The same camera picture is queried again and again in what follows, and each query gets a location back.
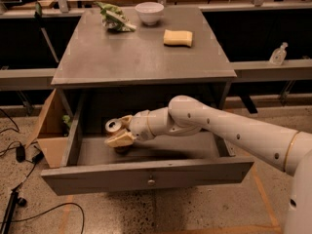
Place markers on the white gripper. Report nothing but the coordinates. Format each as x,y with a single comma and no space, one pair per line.
138,125

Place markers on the orange soda can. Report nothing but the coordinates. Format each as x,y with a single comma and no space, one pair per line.
112,127

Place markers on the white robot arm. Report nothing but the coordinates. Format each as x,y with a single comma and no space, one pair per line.
288,150

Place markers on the brass drawer knob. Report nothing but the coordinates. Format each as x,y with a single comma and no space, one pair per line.
151,181

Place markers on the grey open top drawer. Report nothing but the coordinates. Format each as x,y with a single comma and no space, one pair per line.
89,165

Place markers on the grey wooden cabinet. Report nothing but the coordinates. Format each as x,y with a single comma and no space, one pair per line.
94,52

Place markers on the cardboard box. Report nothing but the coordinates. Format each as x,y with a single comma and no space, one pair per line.
52,128

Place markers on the yellow sponge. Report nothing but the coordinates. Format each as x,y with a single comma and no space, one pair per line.
178,38

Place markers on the black power adapter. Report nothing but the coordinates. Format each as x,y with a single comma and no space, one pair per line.
20,153

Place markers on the green white chip bag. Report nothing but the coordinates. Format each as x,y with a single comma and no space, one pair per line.
113,18

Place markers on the white ceramic bowl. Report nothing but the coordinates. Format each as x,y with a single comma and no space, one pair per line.
149,12

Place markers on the black tripod leg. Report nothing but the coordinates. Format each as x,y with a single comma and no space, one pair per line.
14,200

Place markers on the clear sanitizer bottle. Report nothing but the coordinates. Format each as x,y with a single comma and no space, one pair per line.
278,55

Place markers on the grey metal rail shelf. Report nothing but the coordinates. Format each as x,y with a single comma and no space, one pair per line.
241,72

